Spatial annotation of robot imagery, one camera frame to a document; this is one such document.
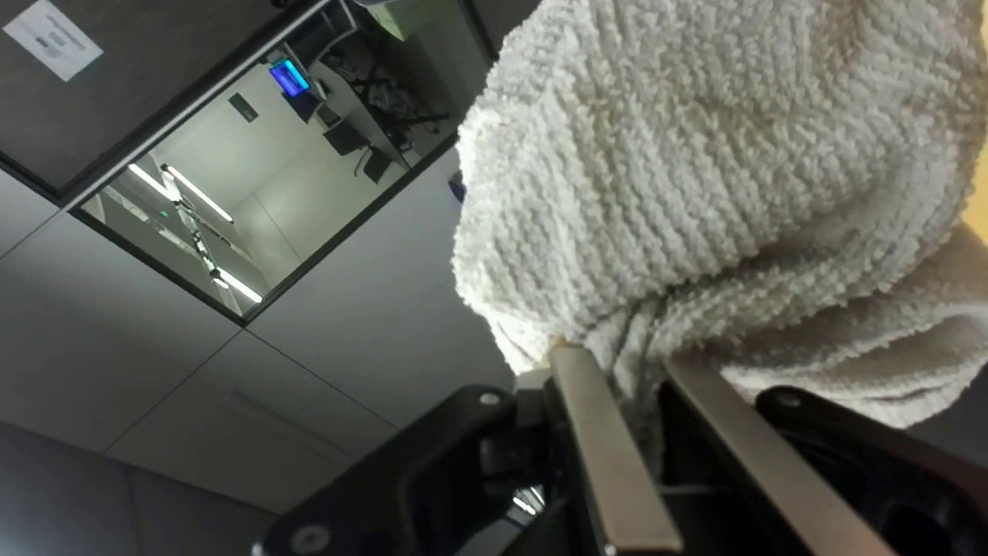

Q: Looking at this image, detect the blue lit monitor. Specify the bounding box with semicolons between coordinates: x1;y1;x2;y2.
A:
268;57;313;98

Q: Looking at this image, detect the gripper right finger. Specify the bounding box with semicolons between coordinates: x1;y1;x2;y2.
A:
660;354;900;556

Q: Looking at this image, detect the white paper wall sign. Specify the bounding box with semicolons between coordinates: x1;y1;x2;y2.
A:
0;0;109;83

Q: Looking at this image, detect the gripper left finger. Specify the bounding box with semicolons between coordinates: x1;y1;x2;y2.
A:
546;339;686;556

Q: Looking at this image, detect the white knit towel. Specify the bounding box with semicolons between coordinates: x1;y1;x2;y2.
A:
448;0;988;432

